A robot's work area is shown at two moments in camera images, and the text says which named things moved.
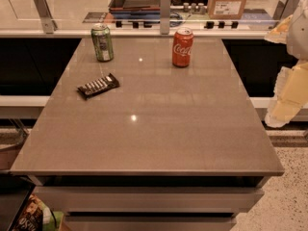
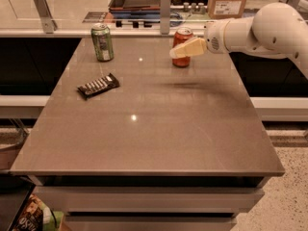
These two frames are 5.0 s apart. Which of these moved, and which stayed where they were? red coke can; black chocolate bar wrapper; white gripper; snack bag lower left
Moved: white gripper
Stayed: red coke can; snack bag lower left; black chocolate bar wrapper
